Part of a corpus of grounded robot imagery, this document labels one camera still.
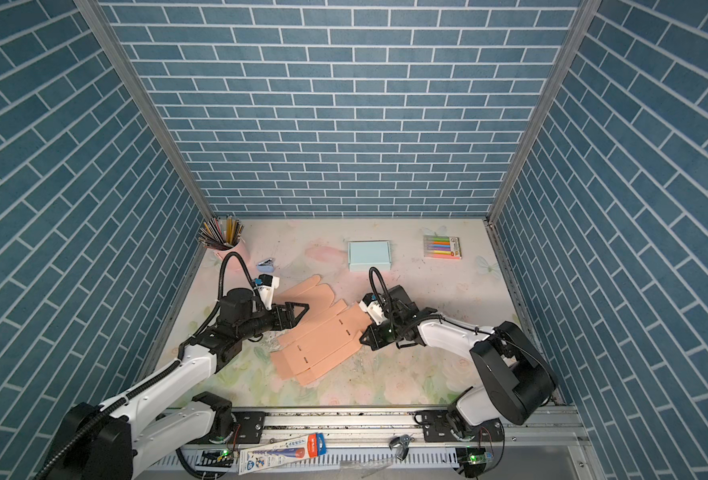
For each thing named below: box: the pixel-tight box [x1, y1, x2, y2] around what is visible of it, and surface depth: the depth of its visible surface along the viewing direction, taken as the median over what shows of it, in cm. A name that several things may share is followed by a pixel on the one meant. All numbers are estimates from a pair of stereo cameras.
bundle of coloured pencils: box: [198, 216, 244, 251], surface depth 101 cm
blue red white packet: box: [238, 432, 328, 475], surface depth 71 cm
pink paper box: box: [271, 274, 372, 386], surface depth 90 cm
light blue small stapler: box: [256, 258, 274, 273], surface depth 107 cm
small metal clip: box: [389, 434, 415, 461], surface depth 72 cm
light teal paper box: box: [347, 240, 392, 272], surface depth 108 cm
